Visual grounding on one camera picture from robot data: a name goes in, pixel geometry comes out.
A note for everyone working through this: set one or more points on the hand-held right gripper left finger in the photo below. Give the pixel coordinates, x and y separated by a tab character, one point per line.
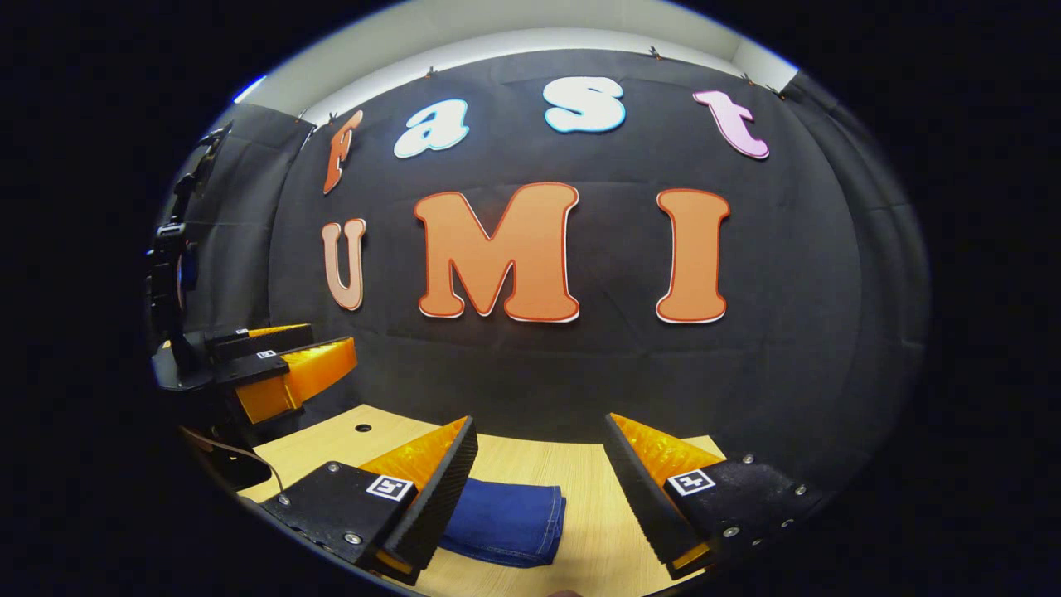
443	497

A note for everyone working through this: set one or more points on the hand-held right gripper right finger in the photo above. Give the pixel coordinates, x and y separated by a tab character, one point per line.
638	497

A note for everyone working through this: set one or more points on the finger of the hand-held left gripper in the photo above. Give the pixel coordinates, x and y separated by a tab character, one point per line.
249	340
315	373

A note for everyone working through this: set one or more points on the blue jeans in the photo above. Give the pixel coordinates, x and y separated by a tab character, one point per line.
510	518

